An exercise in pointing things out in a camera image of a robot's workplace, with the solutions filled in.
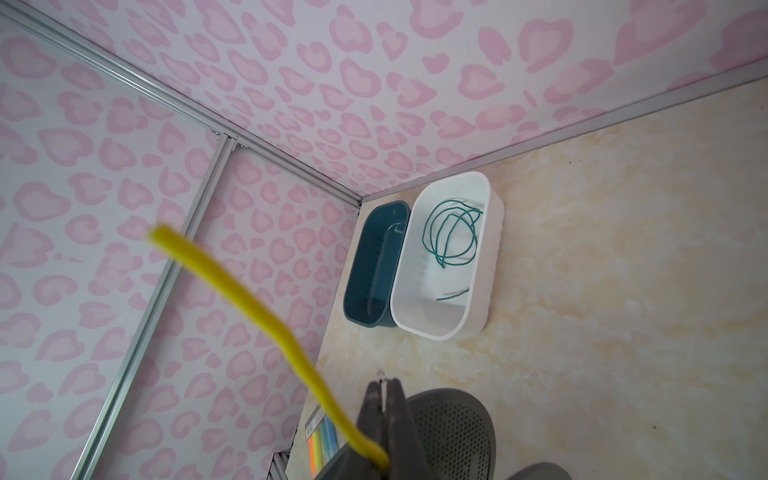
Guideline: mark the dark grey spool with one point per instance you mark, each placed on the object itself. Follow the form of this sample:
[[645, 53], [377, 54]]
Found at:
[[456, 432]]

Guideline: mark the white plastic bin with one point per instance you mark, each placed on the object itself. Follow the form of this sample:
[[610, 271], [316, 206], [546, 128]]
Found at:
[[444, 280]]

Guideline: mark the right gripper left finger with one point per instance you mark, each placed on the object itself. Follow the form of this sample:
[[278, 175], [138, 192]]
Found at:
[[370, 421]]

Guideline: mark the pack of highlighter markers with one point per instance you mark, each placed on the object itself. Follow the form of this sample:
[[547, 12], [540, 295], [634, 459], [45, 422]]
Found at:
[[322, 440]]

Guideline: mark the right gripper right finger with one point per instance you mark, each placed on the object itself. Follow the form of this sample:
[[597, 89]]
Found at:
[[403, 445]]

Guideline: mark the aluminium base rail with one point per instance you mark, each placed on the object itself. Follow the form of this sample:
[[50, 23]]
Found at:
[[277, 466]]

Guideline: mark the dark teal plastic bin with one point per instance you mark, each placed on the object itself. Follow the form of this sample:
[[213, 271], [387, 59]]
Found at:
[[368, 293]]

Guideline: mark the diagonal aluminium frame bar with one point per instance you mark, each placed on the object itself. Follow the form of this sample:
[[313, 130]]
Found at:
[[113, 404]]

